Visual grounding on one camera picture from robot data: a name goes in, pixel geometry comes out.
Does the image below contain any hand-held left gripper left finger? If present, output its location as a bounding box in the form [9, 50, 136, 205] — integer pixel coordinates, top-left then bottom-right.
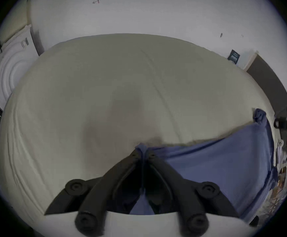
[44, 148, 144, 235]

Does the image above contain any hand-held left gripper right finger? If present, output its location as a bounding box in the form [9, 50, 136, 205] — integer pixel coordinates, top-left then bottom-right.
[143, 150, 240, 235]

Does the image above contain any blue garment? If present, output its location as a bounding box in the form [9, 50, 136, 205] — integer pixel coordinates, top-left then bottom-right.
[129, 108, 280, 223]

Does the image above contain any dark brown door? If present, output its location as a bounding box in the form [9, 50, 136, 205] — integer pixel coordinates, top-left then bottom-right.
[246, 54, 287, 119]

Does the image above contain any dark blue card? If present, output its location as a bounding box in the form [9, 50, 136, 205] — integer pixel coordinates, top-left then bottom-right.
[228, 49, 240, 64]

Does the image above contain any bed with beige sheet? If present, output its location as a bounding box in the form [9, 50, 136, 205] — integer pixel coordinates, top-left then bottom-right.
[0, 33, 276, 231]

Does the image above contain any white washing machine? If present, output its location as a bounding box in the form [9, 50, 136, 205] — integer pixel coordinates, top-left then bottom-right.
[0, 25, 45, 126]

